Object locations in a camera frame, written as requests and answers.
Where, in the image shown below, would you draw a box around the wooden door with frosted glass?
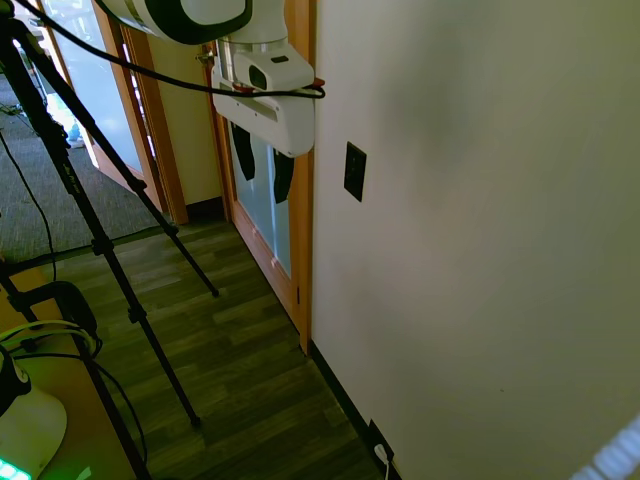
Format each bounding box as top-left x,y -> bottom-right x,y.
201,0 -> 318,357

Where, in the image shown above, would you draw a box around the open wooden glass door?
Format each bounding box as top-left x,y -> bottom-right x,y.
37,0 -> 151,197

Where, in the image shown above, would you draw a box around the black camera tripod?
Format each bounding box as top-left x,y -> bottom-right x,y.
0,9 -> 222,431

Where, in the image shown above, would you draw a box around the black wall outlet plate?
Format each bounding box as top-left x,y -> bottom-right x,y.
366,418 -> 397,464

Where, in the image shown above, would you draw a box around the black table clamp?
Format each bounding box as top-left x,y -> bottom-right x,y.
7,280 -> 100,346

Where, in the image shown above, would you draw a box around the wooden door frame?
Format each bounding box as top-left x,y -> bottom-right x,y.
92,0 -> 190,226

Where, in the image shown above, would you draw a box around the white power plug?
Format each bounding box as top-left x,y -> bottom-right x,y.
373,443 -> 394,480

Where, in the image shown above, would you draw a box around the white and green cable bundle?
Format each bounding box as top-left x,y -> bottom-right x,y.
0,318 -> 103,362

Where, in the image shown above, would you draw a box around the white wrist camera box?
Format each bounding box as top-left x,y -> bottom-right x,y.
231,51 -> 315,95

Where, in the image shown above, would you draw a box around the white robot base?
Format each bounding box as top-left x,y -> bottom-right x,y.
0,344 -> 69,476

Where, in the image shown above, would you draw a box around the black baseboard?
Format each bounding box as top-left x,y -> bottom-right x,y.
308,338 -> 404,480

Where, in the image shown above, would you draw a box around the blurred white blue object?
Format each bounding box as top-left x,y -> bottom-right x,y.
568,413 -> 640,480

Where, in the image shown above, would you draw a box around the black light switch plate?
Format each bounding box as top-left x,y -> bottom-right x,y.
343,140 -> 368,204

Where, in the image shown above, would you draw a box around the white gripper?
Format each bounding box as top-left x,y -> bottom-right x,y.
210,73 -> 317,206

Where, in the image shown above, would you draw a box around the thin black cable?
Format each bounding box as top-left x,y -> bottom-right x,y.
0,133 -> 58,282

